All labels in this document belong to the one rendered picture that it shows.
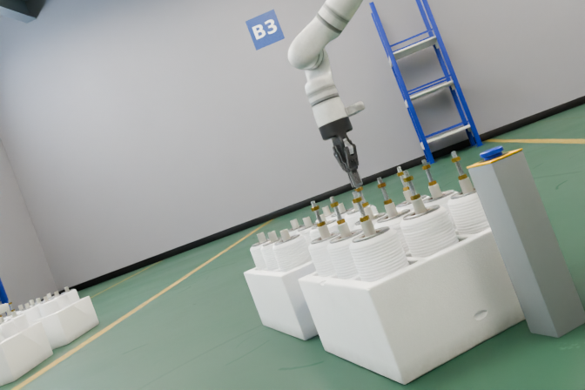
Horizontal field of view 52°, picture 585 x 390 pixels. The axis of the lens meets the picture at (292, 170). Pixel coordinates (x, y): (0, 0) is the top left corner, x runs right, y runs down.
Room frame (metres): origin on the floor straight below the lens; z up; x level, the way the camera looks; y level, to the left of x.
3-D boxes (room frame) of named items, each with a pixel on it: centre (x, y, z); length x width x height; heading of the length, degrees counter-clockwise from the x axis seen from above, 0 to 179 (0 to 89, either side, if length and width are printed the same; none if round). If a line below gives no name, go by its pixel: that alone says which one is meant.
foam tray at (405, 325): (1.30, -0.17, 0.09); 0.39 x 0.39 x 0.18; 19
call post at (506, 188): (1.05, -0.34, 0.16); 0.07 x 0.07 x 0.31; 19
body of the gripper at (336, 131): (1.41, -0.13, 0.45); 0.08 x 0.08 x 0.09
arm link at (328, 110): (1.41, -0.15, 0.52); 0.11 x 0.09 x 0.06; 100
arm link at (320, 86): (1.42, -0.13, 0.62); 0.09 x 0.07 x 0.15; 153
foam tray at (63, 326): (3.47, 1.63, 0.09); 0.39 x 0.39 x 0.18; 83
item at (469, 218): (1.23, -0.32, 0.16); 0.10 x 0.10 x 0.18
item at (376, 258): (1.15, -0.10, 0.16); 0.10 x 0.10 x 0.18
